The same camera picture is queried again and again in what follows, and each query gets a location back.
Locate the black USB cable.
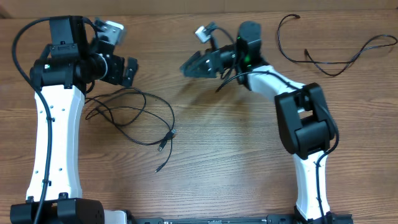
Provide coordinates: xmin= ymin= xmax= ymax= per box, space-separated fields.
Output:
xmin=83 ymin=86 xmax=177 ymax=174
xmin=276 ymin=13 xmax=398 ymax=77

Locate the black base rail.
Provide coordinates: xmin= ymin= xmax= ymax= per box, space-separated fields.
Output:
xmin=135 ymin=215 xmax=303 ymax=224

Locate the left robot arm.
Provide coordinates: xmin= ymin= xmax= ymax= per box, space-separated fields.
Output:
xmin=10 ymin=16 xmax=137 ymax=223

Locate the brown cardboard backdrop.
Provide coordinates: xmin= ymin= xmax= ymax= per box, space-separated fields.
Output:
xmin=1 ymin=0 xmax=397 ymax=19

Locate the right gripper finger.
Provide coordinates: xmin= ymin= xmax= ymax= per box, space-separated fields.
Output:
xmin=183 ymin=60 xmax=216 ymax=78
xmin=180 ymin=51 xmax=205 ymax=73

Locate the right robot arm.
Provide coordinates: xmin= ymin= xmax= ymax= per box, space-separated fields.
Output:
xmin=180 ymin=21 xmax=353 ymax=223

